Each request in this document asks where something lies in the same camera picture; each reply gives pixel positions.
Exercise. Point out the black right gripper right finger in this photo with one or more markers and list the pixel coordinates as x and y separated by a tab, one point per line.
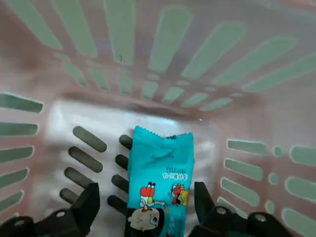
212	214

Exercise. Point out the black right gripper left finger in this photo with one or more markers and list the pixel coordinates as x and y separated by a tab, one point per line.
79	214

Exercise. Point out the teal snack packet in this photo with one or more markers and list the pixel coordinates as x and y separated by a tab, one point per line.
160	160

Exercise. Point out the pink plastic basket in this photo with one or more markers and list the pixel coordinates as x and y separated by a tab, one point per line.
172	86

